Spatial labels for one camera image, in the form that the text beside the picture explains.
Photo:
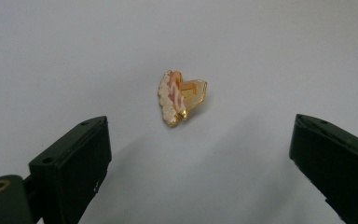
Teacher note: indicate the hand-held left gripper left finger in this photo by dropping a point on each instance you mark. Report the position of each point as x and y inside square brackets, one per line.
[71, 171]

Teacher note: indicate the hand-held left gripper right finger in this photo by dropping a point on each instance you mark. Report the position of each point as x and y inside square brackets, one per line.
[338, 161]

